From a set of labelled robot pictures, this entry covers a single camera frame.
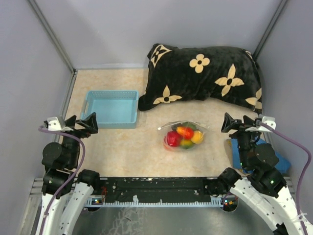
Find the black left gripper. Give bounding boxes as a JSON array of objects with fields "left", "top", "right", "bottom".
[{"left": 62, "top": 112, "right": 98, "bottom": 166}]

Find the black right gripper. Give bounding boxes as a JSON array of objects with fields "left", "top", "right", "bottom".
[{"left": 221, "top": 112, "right": 263, "bottom": 168}]

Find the yellow orange toy fruit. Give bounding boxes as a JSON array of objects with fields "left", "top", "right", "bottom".
[{"left": 191, "top": 130, "right": 204, "bottom": 144}]

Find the red yellow toy pepper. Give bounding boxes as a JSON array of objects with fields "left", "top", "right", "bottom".
[{"left": 176, "top": 126, "right": 194, "bottom": 140}]

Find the dark red toy fruit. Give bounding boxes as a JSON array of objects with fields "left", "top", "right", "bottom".
[{"left": 182, "top": 121, "right": 197, "bottom": 131}]

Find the green orange toy mango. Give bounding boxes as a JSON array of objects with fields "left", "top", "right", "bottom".
[{"left": 179, "top": 139, "right": 194, "bottom": 150}]

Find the clear dotted zip top bag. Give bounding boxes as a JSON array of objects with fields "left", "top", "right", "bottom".
[{"left": 157, "top": 120, "right": 209, "bottom": 151}]

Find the red toy apple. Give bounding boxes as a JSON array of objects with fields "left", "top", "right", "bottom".
[{"left": 166, "top": 131, "right": 182, "bottom": 147}]

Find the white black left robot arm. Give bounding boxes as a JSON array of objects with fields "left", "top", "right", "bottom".
[{"left": 36, "top": 112, "right": 102, "bottom": 235}]

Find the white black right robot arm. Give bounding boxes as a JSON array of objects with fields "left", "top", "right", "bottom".
[{"left": 218, "top": 113, "right": 313, "bottom": 235}]

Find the blue cloth bag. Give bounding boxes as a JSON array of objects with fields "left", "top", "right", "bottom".
[{"left": 226, "top": 139, "right": 291, "bottom": 175}]

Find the light blue plastic basket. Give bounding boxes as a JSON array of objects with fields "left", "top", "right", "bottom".
[{"left": 80, "top": 90, "right": 139, "bottom": 129}]

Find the black pillow with cream flowers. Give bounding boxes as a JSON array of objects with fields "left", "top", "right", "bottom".
[{"left": 138, "top": 44, "right": 262, "bottom": 114}]

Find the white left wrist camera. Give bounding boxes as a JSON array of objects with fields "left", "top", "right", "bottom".
[{"left": 46, "top": 117, "right": 66, "bottom": 132}]

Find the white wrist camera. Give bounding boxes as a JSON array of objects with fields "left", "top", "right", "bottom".
[
  {"left": 255, "top": 115, "right": 276, "bottom": 132},
  {"left": 46, "top": 117, "right": 66, "bottom": 132}
]

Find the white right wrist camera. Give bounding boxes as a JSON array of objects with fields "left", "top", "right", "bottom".
[{"left": 255, "top": 115, "right": 276, "bottom": 132}]

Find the white slotted cable duct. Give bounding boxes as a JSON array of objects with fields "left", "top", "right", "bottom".
[{"left": 85, "top": 197, "right": 239, "bottom": 207}]

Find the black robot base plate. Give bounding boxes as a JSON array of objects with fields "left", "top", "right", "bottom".
[{"left": 92, "top": 177, "right": 231, "bottom": 203}]

